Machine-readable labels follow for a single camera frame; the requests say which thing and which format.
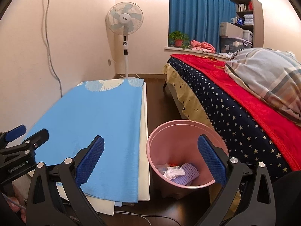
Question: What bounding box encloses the clear storage box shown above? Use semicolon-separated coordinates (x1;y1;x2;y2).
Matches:
220;37;252;54

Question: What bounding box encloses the grey cardboard box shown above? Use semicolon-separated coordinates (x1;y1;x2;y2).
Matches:
219;22;243;38

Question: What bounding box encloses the wooden bookshelf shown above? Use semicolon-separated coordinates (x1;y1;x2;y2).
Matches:
235;0;264;47

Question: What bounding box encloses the striped grey pillow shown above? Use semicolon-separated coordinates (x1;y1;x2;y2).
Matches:
224;47;300;125

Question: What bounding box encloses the left hand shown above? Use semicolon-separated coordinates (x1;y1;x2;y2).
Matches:
8;184;27;223

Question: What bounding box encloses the grey wall cable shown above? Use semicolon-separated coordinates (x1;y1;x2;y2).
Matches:
42;0;64;98

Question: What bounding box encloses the white standing fan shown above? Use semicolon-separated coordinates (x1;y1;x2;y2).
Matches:
106;2;144;79

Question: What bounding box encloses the blue curtain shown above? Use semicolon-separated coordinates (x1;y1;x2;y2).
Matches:
168;0;236;53

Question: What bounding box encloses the potted green plant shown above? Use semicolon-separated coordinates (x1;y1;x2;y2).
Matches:
168;31;190;49

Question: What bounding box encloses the white paper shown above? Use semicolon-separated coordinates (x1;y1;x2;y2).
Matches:
163;166;186;180

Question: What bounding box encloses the pink trash bin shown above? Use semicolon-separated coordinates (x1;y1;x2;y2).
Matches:
146;119;229;199

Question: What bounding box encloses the clear snack bag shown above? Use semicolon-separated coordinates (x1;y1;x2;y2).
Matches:
156;163;169;175

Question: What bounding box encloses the red blanket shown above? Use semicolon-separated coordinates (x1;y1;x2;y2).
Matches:
170;53;301;173

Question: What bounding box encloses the purple foam net sleeve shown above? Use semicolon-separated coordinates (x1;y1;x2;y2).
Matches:
171;163;200;186

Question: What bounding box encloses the white floor cable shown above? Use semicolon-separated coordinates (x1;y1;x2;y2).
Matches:
115;210;184;226

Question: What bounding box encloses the blue patterned table cloth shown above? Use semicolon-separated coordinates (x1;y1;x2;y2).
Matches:
23;77;145;204

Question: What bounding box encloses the pink clothes pile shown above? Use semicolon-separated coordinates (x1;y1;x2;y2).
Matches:
190;40;216;54

